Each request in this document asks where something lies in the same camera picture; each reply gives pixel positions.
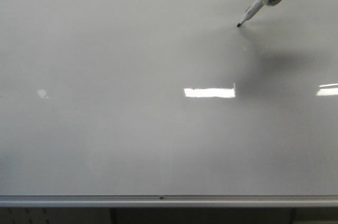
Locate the grey perforated panel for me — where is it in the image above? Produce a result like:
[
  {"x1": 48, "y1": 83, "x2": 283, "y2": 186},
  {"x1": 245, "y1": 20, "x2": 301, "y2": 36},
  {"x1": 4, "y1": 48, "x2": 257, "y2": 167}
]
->
[{"x1": 1, "y1": 207, "x2": 111, "y2": 224}]

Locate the white whiteboard with aluminium frame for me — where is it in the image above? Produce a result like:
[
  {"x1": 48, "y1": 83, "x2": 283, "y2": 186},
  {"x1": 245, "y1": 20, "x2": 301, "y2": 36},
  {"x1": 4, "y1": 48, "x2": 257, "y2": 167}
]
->
[{"x1": 1, "y1": 0, "x2": 337, "y2": 208}]

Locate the black whiteboard marker with tape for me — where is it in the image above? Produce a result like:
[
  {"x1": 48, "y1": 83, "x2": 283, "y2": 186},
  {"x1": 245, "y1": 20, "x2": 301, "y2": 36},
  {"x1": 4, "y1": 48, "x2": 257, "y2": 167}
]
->
[{"x1": 237, "y1": 0, "x2": 282, "y2": 27}]

